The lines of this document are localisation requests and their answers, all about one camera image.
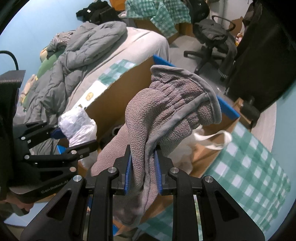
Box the white mesh bath loofah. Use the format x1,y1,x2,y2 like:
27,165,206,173
168,125,232,174

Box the black backpack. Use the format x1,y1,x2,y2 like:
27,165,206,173
76,1,120,25

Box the grey puffer jacket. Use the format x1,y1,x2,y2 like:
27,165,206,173
23,21,127,125

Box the white plastic bag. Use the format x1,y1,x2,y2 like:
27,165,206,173
58,106,98,170

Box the large black cabinet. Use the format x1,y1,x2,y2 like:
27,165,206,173
226,1,295,111

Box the blue cardboard box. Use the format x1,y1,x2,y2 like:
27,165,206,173
73,56,240,177

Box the black device on wooden box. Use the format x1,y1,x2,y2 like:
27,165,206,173
233,96,260,131

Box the grey covered bed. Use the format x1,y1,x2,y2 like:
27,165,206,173
65,27,170,111

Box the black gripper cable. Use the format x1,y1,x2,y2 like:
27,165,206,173
0,50,20,71

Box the person's left hand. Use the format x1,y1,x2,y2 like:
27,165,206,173
1,193,34,219

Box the green white checkered tablecloth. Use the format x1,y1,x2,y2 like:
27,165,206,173
136,121,292,241

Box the black office chair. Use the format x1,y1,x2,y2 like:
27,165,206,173
184,1,237,81

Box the grey fleece mitten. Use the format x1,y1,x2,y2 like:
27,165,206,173
91,65,222,227

